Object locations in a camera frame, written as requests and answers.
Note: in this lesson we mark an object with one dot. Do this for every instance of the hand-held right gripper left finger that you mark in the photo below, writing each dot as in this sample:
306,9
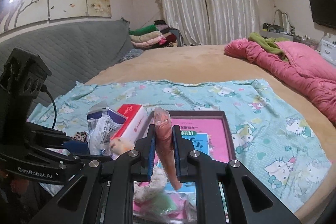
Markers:
151,155

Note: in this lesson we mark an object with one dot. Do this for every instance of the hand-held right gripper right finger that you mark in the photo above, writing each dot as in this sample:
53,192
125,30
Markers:
178,155

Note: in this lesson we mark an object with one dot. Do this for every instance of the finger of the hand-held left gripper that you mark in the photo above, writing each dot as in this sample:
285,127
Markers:
76,148
97,158

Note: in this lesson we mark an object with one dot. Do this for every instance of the pink glitter packet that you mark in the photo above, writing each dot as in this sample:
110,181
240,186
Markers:
164,134

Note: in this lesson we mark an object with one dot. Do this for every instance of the white floral scrunchie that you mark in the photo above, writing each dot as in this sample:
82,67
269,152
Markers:
147,191

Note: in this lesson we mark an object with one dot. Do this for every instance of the dark brown box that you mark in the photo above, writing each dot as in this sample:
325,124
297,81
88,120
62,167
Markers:
228,134

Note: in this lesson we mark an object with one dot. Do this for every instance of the pale green soft item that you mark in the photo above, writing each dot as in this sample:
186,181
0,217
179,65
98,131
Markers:
160,204

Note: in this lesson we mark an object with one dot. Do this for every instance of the leopard print scrunchie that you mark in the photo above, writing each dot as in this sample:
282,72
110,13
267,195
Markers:
80,137

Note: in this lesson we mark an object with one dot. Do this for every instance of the cream fluffy item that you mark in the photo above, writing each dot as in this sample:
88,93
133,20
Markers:
120,146

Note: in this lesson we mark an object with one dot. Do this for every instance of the blue white plastic packet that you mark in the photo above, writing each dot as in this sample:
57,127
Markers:
102,129

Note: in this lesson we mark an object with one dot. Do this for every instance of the red white tissue pack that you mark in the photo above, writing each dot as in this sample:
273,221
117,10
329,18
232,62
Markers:
131,121

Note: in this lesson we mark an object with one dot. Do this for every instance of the pink book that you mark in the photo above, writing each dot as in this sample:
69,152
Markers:
218,140

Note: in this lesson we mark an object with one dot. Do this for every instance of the grey quilted headboard cover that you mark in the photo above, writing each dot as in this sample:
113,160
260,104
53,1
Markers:
78,50

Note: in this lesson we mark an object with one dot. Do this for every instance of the cartoon cat printed blanket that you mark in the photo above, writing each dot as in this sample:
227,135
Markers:
262,121

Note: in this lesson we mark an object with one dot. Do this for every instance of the beige bed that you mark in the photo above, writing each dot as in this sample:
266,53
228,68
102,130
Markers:
197,61

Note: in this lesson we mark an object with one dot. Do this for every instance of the blue patterned cloth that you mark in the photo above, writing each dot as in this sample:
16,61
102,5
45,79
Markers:
130,54

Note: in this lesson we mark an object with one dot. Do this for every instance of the stack of folded clothes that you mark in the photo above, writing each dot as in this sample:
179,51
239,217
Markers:
147,37

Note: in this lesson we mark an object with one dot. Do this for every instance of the green cloth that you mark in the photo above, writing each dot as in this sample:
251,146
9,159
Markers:
262,41

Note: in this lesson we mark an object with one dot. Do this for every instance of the pink quilt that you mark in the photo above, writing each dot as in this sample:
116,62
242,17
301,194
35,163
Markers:
302,69

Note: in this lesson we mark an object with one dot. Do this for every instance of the white curtains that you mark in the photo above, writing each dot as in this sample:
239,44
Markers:
210,3

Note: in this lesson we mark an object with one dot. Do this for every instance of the white drawer cabinet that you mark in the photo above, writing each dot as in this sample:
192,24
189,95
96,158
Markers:
329,50

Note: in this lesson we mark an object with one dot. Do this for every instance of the black wall television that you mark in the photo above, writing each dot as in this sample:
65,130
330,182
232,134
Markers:
324,11

